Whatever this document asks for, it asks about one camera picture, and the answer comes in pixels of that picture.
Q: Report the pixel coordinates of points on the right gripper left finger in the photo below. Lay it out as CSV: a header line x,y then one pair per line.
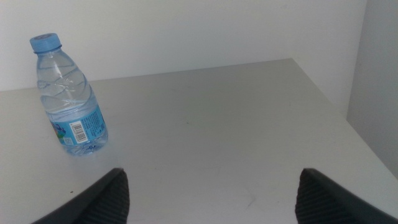
x,y
102,205

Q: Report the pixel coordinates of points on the clear water bottle blue cap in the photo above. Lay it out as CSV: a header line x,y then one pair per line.
x,y
68,93

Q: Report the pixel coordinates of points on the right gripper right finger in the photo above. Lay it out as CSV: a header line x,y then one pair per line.
x,y
323,205

